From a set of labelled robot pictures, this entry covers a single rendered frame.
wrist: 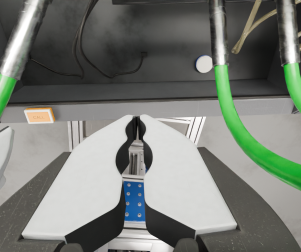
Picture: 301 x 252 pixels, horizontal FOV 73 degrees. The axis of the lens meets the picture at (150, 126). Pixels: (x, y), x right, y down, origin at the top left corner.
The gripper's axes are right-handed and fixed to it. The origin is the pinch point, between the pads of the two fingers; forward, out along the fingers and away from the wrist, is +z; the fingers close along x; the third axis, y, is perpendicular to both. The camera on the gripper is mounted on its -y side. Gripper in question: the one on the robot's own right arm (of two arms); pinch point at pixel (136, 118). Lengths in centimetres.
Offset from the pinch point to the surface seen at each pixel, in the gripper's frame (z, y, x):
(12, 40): 7.8, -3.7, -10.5
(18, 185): 121, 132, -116
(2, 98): 5.1, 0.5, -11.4
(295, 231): 122, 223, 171
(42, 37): 38.5, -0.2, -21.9
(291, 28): 13.0, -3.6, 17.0
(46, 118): 25.3, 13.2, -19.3
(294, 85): 9.3, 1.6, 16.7
